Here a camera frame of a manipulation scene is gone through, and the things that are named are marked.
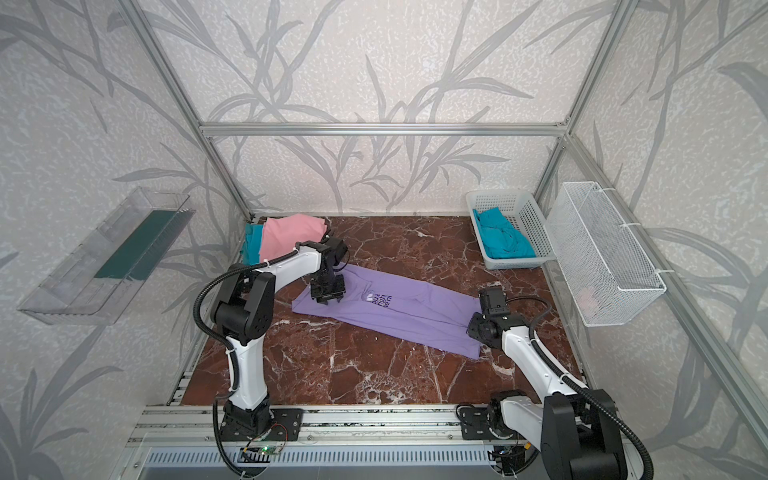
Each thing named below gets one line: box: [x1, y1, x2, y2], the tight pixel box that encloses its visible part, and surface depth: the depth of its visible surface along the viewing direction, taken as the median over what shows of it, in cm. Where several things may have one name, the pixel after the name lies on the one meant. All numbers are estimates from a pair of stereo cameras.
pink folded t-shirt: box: [260, 214, 327, 263], surface depth 110 cm
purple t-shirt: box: [292, 262, 483, 360], surface depth 96 cm
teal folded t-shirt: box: [240, 223, 264, 266], surface depth 107 cm
